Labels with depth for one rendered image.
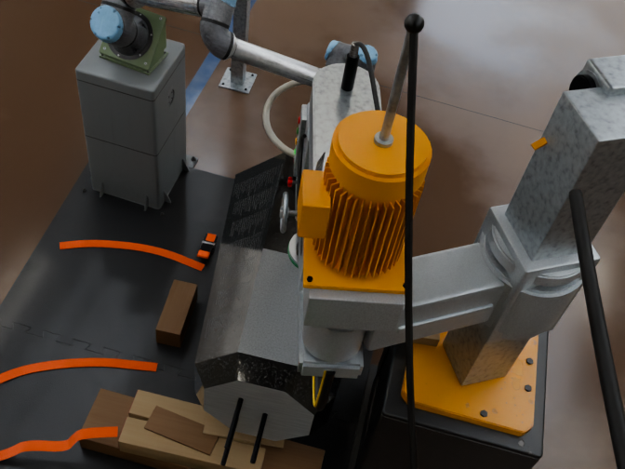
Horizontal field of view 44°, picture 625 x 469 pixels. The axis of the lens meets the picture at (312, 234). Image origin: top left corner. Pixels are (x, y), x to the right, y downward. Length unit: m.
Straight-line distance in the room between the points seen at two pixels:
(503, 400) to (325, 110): 1.29
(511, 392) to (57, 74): 3.42
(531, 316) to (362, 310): 0.70
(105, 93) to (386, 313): 2.22
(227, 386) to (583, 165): 1.54
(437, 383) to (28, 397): 1.84
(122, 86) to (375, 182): 2.24
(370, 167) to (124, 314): 2.39
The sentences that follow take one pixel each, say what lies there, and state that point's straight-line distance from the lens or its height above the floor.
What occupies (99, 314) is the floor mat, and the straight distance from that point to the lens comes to 3.93.
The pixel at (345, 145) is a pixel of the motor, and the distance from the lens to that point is 1.75.
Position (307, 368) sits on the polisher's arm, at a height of 1.21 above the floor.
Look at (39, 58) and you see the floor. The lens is 5.32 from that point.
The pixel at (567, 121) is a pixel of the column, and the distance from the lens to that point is 2.13.
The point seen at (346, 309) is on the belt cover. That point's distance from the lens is 2.00.
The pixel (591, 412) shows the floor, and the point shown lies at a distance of 4.10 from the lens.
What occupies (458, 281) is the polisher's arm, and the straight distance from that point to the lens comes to 2.37.
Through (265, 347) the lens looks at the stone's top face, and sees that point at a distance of 2.89.
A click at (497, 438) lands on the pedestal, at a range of 2.98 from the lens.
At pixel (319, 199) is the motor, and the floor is 1.94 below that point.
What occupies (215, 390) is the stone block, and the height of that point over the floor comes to 0.64.
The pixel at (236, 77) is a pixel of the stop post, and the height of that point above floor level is 0.06.
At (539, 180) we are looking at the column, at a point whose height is 1.78.
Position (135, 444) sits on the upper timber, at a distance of 3.36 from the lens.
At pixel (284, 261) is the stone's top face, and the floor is 0.81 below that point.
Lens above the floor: 3.29
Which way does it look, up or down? 50 degrees down
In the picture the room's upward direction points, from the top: 11 degrees clockwise
